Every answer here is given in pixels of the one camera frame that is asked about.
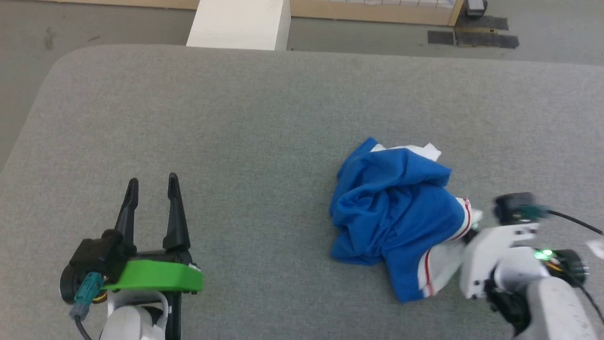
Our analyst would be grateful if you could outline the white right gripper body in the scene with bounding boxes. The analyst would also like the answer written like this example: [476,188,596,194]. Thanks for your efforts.
[459,221,541,301]

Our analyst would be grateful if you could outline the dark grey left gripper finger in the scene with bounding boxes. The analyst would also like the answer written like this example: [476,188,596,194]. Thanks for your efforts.
[115,178,140,258]
[162,173,192,252]

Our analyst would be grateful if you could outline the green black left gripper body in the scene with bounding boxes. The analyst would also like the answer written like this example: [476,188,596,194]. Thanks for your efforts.
[101,249,205,294]

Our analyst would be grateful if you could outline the blue white red-striped garment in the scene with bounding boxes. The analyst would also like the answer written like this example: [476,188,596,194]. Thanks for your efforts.
[329,137,485,304]

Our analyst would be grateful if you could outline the grey fabric sofa surface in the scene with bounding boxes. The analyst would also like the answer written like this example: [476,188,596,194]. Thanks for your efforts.
[0,44,604,340]

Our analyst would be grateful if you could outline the white rectangular pillar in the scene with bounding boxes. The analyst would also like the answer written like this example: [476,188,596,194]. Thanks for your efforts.
[186,0,292,51]

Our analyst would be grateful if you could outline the small black floor mat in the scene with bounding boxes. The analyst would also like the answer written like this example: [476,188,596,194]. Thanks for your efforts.
[427,30,455,46]

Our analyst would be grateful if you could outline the black device on floor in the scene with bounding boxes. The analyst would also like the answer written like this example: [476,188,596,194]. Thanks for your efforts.
[464,0,489,19]

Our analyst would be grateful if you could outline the light wooden board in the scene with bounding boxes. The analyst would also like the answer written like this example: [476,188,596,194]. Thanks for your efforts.
[45,0,465,27]

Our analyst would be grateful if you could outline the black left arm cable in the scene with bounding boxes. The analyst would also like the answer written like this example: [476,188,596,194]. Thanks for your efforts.
[69,272,105,340]

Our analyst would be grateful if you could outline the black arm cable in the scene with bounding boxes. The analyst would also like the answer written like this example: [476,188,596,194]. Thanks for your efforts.
[69,272,105,340]
[546,210,604,237]

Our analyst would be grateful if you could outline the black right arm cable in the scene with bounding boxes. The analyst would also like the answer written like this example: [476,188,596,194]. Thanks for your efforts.
[546,210,604,237]

